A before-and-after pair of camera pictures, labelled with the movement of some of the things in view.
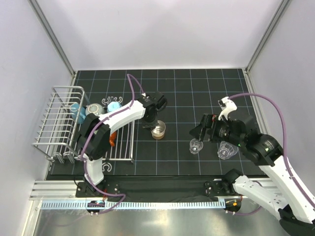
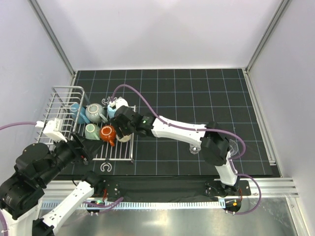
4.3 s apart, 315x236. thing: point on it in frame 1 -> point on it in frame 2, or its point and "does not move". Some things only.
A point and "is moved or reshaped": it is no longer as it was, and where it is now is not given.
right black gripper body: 219,130 -> 125,130
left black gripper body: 150,122 -> 67,152
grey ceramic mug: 95,108 does not move
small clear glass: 195,146 does not move
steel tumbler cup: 158,132 is moved or reshaped
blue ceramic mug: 78,112 does not move
